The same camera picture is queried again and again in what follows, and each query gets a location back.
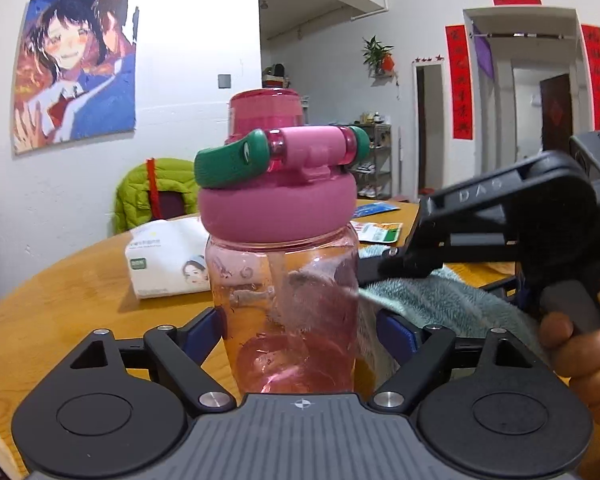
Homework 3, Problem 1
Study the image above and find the shoe rack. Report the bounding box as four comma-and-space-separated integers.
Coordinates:
352, 122, 394, 201

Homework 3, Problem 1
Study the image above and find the purple cloth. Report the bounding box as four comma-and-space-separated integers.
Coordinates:
472, 24, 495, 81

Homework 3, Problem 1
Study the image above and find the orange snack packet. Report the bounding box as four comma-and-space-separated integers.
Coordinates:
355, 221, 404, 246

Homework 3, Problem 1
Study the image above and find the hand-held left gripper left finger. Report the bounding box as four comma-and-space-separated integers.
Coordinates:
66, 306, 237, 415

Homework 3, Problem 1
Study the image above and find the green puffer jacket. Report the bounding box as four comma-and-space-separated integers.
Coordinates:
114, 158, 202, 235

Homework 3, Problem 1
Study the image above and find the brown door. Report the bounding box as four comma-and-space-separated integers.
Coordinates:
539, 74, 574, 153

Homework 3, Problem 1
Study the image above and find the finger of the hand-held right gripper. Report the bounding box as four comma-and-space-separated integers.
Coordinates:
355, 244, 520, 287
410, 154, 548, 252

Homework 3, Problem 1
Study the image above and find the red couplet banner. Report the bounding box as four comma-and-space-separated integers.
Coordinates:
445, 25, 474, 141
581, 24, 600, 134

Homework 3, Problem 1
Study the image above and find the doorway pull-up bar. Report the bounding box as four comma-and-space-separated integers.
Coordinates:
470, 31, 579, 40

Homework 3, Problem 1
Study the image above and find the white tissue pack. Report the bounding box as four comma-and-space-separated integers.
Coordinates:
125, 216, 212, 301

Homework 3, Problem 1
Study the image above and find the potted plant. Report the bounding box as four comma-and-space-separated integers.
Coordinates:
362, 36, 397, 79

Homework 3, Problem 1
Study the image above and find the maroon chair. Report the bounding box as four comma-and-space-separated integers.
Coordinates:
157, 191, 186, 221

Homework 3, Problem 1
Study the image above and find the pink water bottle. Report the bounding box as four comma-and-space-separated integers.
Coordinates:
194, 88, 372, 395

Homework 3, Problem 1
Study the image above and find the wall mirror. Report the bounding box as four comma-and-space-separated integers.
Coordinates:
412, 55, 447, 202

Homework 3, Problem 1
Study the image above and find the blue flat packet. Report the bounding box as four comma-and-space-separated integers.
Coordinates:
351, 201, 402, 219

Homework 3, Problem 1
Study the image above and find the wall poster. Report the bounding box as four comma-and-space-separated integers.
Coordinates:
12, 0, 141, 156

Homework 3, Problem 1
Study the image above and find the red strap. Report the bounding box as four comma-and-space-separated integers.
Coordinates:
146, 158, 162, 221

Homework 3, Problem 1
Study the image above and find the green striped towel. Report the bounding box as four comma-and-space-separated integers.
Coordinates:
355, 265, 553, 376

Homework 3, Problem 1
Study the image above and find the person's right hand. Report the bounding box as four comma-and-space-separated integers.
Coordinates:
540, 279, 600, 429

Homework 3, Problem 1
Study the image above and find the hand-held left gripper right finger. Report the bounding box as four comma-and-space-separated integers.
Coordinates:
367, 309, 544, 414

